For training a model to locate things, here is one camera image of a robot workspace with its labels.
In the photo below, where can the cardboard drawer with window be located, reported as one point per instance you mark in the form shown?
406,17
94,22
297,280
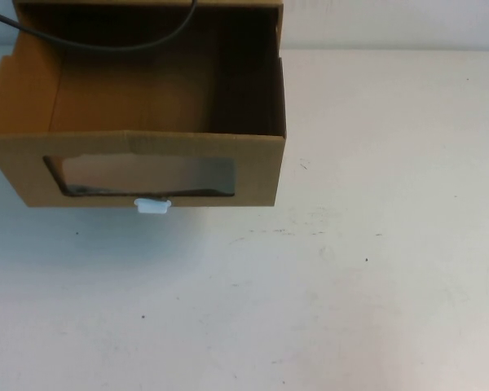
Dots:
252,175

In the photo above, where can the brown cardboard shoe box shell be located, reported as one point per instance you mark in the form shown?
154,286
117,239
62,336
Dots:
146,2

